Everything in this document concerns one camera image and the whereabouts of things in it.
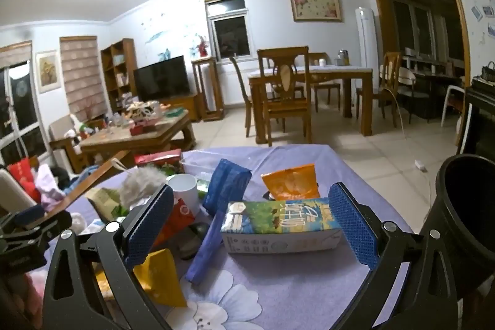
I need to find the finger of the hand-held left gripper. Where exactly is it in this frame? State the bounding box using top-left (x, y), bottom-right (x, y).
top-left (0, 206), bottom-right (72, 237)

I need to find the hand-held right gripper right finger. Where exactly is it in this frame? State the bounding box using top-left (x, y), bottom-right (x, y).
top-left (328, 182), bottom-right (459, 330)

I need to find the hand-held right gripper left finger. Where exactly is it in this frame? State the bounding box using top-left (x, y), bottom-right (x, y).
top-left (42, 184), bottom-right (174, 330)

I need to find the milk carton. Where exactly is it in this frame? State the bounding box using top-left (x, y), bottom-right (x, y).
top-left (220, 197), bottom-right (343, 255)

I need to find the orange snack packet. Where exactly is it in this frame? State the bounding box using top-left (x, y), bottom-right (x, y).
top-left (261, 164), bottom-right (321, 201)

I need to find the black trash bin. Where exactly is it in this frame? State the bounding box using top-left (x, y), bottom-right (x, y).
top-left (420, 154), bottom-right (495, 300)

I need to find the red packet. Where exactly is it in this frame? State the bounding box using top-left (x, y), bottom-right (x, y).
top-left (153, 199), bottom-right (196, 249)

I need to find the pink cloth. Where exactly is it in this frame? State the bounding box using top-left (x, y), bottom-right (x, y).
top-left (35, 164), bottom-right (64, 211)

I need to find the grey fluffy item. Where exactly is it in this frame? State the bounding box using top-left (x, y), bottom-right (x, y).
top-left (118, 165), bottom-right (169, 207)

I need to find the dark grey round object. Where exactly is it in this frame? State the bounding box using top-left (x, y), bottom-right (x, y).
top-left (178, 222), bottom-right (211, 261)

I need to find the red bag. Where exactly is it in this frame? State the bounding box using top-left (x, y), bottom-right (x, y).
top-left (8, 158), bottom-right (41, 199)

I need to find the white cup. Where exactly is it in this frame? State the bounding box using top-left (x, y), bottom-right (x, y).
top-left (166, 173), bottom-right (201, 216)

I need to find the green and brown packet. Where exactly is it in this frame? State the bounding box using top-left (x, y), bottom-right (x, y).
top-left (86, 188), bottom-right (130, 222)

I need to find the yellow packet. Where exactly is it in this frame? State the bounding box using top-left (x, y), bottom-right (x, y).
top-left (133, 249), bottom-right (188, 308)

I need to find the long blue-purple packet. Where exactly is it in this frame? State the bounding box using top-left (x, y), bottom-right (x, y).
top-left (185, 210), bottom-right (227, 285)

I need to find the red box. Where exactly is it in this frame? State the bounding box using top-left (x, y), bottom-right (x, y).
top-left (134, 149), bottom-right (184, 174)

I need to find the purple floral tablecloth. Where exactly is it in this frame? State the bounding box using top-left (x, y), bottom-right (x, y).
top-left (23, 145), bottom-right (414, 330)

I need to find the wooden armchair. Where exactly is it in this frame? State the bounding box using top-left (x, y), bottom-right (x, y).
top-left (48, 114), bottom-right (105, 176)

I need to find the wooden coffee table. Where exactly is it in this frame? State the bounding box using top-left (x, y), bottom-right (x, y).
top-left (79, 109), bottom-right (197, 168)

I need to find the clutter of small household items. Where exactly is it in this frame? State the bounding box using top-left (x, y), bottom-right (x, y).
top-left (104, 100), bottom-right (190, 137)

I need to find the glass balcony door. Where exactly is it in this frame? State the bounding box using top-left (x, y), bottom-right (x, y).
top-left (0, 59), bottom-right (47, 164)

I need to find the wooden television stand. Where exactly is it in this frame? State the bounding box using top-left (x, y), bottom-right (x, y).
top-left (155, 92), bottom-right (202, 122)

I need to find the wooden dining chair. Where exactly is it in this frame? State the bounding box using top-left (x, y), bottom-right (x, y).
top-left (356, 52), bottom-right (403, 122)
top-left (257, 47), bottom-right (313, 145)
top-left (307, 52), bottom-right (341, 112)
top-left (229, 55), bottom-right (256, 137)

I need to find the black television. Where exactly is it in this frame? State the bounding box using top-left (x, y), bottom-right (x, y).
top-left (133, 55), bottom-right (191, 102)

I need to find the striped roller blind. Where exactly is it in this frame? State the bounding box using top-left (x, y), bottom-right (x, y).
top-left (60, 36), bottom-right (109, 118)

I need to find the small framed picture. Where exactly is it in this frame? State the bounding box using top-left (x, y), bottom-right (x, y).
top-left (36, 49), bottom-right (62, 94)

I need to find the wooden bookshelf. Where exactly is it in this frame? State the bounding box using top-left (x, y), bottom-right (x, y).
top-left (101, 38), bottom-right (139, 114)

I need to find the wooden dining table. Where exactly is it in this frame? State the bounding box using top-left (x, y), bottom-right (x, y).
top-left (247, 66), bottom-right (374, 145)

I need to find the white stool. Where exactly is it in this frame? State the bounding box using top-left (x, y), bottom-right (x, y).
top-left (441, 84), bottom-right (467, 127)

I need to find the tall wooden plant stand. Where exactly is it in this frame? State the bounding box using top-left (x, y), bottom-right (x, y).
top-left (191, 56), bottom-right (225, 122)

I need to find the white standing air conditioner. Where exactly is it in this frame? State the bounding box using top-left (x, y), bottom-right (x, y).
top-left (355, 7), bottom-right (377, 91)

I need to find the red flower plant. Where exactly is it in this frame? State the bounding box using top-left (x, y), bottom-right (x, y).
top-left (195, 34), bottom-right (210, 58)

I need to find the wood-trimmed window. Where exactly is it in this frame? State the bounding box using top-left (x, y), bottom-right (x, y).
top-left (204, 0), bottom-right (254, 62)

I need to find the large framed picture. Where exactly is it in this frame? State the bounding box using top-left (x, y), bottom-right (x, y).
top-left (289, 0), bottom-right (344, 22)

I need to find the wooden rail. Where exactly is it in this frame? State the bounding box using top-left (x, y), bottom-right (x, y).
top-left (46, 150), bottom-right (130, 215)

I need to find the wooden door frame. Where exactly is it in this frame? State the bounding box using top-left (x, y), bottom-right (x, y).
top-left (372, 0), bottom-right (470, 145)

